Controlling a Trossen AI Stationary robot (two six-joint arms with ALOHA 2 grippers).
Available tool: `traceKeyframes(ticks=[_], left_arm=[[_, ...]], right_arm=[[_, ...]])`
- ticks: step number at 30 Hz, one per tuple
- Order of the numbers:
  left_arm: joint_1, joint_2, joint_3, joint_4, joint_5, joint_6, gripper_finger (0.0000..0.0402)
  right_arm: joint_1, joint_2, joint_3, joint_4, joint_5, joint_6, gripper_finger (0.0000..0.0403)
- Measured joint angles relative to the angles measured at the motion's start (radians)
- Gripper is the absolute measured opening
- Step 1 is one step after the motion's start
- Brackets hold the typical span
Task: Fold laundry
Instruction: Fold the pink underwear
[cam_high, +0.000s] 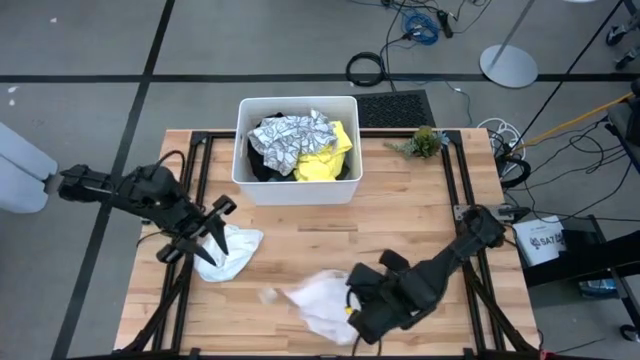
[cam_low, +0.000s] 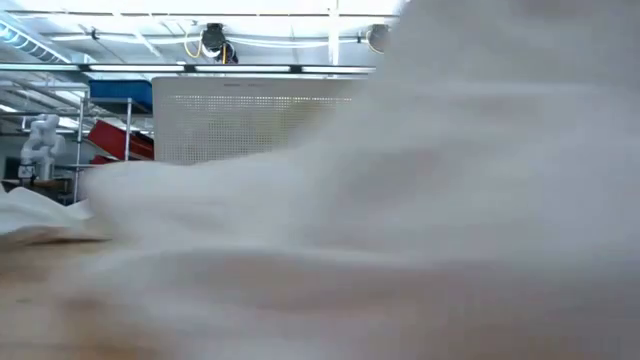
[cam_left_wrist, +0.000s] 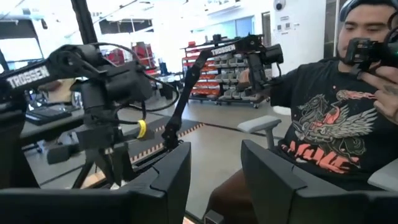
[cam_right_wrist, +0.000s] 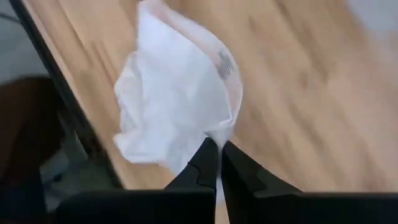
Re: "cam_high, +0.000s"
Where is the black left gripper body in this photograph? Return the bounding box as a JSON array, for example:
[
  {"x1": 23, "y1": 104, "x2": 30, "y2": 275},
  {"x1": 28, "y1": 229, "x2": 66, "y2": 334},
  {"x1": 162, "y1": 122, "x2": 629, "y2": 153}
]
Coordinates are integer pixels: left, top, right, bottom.
[{"x1": 155, "y1": 194, "x2": 238, "y2": 265}]

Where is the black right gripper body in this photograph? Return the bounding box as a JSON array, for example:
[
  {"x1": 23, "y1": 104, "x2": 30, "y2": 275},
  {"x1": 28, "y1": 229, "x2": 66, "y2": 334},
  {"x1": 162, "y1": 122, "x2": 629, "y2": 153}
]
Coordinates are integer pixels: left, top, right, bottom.
[{"x1": 345, "y1": 249, "x2": 441, "y2": 346}]

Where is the plain white cloth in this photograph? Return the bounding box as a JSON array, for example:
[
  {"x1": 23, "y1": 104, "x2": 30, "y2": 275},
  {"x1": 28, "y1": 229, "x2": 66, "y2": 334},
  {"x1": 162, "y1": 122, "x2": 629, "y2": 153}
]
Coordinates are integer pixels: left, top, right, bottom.
[{"x1": 193, "y1": 224, "x2": 265, "y2": 284}]

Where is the white garment with label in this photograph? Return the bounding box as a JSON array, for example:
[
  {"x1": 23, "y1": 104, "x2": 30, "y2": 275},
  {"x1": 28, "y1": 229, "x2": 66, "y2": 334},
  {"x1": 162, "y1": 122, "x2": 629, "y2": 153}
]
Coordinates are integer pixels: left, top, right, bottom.
[{"x1": 258, "y1": 269, "x2": 362, "y2": 346}]

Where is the black garment with ribbed trim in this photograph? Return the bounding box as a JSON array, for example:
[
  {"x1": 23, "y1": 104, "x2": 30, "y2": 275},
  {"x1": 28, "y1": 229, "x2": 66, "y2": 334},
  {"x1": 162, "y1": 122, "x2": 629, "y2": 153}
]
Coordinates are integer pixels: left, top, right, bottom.
[{"x1": 247, "y1": 113, "x2": 296, "y2": 183}]

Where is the white leaf-patterned garment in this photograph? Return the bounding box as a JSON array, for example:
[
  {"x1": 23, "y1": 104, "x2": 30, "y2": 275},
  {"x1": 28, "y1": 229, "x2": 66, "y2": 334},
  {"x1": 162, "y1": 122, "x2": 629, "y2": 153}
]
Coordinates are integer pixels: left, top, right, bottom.
[{"x1": 247, "y1": 109, "x2": 339, "y2": 177}]

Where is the yellow shirt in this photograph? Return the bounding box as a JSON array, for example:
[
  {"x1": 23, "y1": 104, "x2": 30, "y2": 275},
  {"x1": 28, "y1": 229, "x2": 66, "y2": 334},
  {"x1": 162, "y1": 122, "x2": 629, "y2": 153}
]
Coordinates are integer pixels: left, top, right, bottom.
[{"x1": 293, "y1": 119, "x2": 354, "y2": 182}]

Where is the white plastic laundry basket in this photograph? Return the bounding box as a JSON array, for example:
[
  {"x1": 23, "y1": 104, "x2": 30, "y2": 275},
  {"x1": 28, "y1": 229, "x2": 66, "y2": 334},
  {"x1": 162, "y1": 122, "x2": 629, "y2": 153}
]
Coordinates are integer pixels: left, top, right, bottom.
[{"x1": 232, "y1": 95, "x2": 364, "y2": 206}]

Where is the small potted succulent plant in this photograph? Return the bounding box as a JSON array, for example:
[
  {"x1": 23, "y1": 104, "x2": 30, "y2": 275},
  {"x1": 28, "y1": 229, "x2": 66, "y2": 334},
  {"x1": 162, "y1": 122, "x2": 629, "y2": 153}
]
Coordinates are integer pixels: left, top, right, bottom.
[{"x1": 384, "y1": 124, "x2": 450, "y2": 160}]

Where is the white printed box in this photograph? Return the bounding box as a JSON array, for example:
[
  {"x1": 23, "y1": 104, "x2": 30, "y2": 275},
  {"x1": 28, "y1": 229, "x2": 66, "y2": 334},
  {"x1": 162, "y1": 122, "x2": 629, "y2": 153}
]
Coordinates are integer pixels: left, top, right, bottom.
[{"x1": 514, "y1": 215, "x2": 569, "y2": 267}]

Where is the light grey padded seat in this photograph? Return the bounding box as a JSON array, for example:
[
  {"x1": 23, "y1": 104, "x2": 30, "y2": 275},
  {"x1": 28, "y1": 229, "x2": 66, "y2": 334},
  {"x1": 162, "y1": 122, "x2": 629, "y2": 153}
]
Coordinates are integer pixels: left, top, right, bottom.
[{"x1": 0, "y1": 122, "x2": 58, "y2": 215}]

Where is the black rubber floor mat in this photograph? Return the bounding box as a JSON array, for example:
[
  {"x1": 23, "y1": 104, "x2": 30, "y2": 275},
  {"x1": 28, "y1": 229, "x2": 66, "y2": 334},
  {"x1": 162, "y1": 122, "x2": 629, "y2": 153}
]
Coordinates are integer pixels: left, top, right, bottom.
[{"x1": 354, "y1": 89, "x2": 436, "y2": 129}]

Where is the black cart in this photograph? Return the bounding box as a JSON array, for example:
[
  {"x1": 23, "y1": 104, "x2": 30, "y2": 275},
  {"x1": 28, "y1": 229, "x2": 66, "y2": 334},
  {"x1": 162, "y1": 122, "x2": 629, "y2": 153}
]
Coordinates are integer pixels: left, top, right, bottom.
[{"x1": 519, "y1": 214, "x2": 640, "y2": 344}]

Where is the round grey stand base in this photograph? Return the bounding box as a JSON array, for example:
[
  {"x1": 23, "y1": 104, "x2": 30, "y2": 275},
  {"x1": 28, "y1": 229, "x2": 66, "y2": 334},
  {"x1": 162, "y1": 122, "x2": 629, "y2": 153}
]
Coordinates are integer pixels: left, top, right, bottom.
[{"x1": 479, "y1": 43, "x2": 539, "y2": 89}]

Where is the black power strip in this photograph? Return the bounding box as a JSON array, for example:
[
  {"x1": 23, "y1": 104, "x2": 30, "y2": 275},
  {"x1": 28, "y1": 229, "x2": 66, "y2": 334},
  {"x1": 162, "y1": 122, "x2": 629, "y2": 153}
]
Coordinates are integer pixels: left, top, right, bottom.
[{"x1": 436, "y1": 8, "x2": 454, "y2": 39}]

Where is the thin black pole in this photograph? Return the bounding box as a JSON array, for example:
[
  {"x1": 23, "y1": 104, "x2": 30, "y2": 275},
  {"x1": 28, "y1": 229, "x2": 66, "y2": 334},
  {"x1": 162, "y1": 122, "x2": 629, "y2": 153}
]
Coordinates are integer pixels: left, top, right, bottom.
[{"x1": 514, "y1": 0, "x2": 625, "y2": 146}]

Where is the grey stand pole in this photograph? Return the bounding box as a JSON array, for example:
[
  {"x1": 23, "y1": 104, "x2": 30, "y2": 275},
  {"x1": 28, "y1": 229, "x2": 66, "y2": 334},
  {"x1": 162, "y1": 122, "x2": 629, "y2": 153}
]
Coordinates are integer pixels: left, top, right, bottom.
[{"x1": 492, "y1": 0, "x2": 536, "y2": 69}]

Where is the black caster wheel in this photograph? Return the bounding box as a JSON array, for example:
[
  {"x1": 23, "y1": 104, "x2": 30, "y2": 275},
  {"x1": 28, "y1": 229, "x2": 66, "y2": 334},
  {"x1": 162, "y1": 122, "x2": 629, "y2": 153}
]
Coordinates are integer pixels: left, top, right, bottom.
[
  {"x1": 614, "y1": 47, "x2": 640, "y2": 71},
  {"x1": 605, "y1": 24, "x2": 631, "y2": 48}
]

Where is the coiled white cable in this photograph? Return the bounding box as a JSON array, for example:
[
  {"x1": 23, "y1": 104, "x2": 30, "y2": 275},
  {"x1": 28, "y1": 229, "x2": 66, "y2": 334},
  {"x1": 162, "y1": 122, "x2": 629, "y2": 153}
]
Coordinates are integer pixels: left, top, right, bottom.
[{"x1": 476, "y1": 117, "x2": 526, "y2": 151}]

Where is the coiled black cable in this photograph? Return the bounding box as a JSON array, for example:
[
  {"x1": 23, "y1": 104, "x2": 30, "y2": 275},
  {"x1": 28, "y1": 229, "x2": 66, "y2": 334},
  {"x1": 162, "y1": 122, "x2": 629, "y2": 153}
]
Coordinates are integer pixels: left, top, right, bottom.
[{"x1": 345, "y1": 51, "x2": 387, "y2": 87}]

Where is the yellow strap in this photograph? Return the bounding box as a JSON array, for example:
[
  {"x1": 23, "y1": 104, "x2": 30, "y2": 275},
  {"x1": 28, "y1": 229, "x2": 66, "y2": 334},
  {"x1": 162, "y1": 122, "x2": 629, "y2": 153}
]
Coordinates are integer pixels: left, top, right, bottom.
[{"x1": 519, "y1": 93, "x2": 632, "y2": 146}]

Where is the coiled blue cable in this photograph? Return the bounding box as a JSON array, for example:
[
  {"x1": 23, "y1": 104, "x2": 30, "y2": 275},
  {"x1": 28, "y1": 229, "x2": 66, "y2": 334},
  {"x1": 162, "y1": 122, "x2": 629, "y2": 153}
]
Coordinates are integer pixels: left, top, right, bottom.
[{"x1": 401, "y1": 12, "x2": 440, "y2": 45}]

